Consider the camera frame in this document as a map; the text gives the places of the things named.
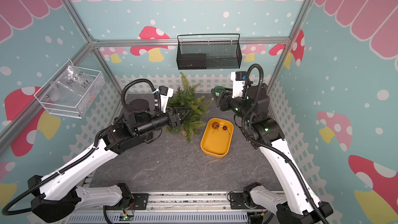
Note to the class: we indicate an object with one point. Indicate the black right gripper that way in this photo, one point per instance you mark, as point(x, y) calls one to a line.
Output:
point(225, 100)

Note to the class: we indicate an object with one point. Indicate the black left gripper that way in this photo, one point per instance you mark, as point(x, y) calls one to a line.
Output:
point(175, 119)

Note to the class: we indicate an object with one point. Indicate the brown shiny ball ornament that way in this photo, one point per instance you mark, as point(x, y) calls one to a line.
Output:
point(215, 125)

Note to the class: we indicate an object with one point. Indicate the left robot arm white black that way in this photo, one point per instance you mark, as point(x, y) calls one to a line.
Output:
point(55, 196)

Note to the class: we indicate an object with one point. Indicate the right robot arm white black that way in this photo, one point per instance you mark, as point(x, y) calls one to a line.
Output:
point(249, 101)

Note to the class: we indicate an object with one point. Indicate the small green christmas tree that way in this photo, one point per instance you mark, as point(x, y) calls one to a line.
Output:
point(185, 96)

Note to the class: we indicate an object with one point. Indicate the yellow oval tray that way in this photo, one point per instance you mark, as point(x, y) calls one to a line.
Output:
point(216, 143)

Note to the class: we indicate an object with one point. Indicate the black box in basket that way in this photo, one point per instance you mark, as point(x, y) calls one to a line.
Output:
point(191, 61)

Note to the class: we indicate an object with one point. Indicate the clear plastic bag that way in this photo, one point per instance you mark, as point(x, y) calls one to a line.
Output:
point(69, 88)

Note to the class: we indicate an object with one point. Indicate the green circuit board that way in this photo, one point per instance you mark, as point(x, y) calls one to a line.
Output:
point(126, 218)

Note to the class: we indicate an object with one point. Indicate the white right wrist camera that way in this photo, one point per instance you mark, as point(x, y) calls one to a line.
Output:
point(238, 79)

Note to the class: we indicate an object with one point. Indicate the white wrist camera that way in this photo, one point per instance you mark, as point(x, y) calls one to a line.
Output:
point(238, 79)
point(165, 93)

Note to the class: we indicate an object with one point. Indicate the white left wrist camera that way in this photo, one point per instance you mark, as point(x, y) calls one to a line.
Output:
point(165, 93)

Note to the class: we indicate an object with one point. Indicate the black wire mesh basket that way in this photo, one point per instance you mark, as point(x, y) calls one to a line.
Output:
point(222, 50)

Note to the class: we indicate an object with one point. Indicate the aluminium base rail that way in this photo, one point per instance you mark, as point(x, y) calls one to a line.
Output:
point(180, 207)

